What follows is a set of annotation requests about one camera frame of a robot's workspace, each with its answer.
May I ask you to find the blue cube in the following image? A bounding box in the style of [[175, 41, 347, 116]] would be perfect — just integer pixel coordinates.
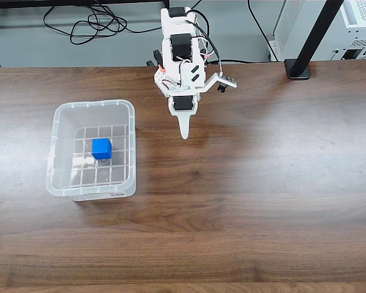
[[91, 138, 113, 160]]

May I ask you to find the black and orange clamp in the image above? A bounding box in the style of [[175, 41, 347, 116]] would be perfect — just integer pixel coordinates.
[[146, 49, 165, 70]]

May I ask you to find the clear plastic bin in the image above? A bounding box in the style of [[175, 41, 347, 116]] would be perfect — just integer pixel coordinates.
[[45, 99, 137, 201]]

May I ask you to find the black pole stand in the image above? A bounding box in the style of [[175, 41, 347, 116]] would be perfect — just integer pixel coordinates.
[[284, 0, 345, 81]]

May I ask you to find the white computer case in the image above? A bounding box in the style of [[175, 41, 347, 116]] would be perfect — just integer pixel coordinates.
[[268, 0, 366, 62]]

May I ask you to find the small black camera board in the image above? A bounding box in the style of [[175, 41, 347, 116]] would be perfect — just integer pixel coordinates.
[[216, 71, 239, 93]]

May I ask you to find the black power cable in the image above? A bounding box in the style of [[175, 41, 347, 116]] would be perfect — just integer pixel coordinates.
[[207, 0, 287, 65]]

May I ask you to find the tangled black cable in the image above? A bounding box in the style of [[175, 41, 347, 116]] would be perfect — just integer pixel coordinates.
[[43, 0, 164, 46]]

